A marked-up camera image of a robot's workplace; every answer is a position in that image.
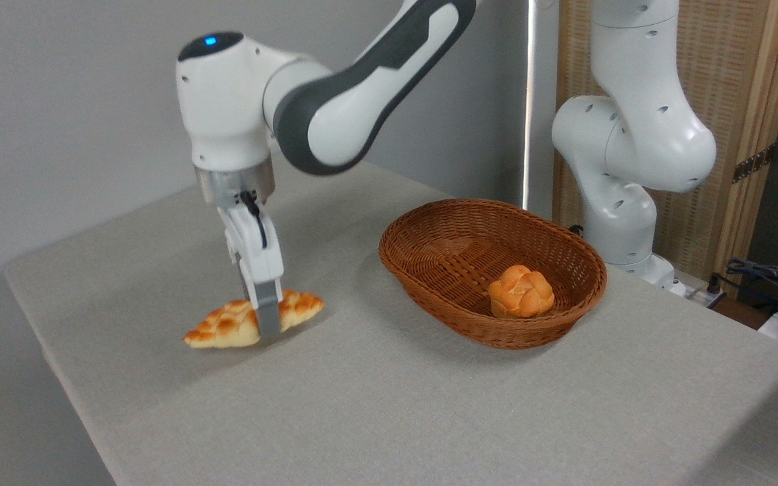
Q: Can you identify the brown oval wicker basket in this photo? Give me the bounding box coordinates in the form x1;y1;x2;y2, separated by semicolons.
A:
378;198;608;350

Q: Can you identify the grey tablecloth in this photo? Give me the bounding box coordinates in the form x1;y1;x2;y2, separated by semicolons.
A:
3;161;778;486

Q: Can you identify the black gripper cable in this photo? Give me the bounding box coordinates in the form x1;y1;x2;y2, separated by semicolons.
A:
239;191;269;249

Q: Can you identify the long braided bread loaf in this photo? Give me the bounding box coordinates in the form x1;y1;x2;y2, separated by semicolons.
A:
182;289;325;350

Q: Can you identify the white vertical strip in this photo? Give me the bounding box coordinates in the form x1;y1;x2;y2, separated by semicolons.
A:
523;0;538;210

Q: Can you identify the black cable bundle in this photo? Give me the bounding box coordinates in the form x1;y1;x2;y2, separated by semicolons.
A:
710;258;778;318

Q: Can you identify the dark metal screen hinge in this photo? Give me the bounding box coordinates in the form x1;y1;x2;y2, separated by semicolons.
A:
732;144;776;184

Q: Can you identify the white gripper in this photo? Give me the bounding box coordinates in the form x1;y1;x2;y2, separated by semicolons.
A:
219;202;286;338

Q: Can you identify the round knotted bread roll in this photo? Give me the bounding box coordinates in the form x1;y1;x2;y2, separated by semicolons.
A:
487;265;556;319

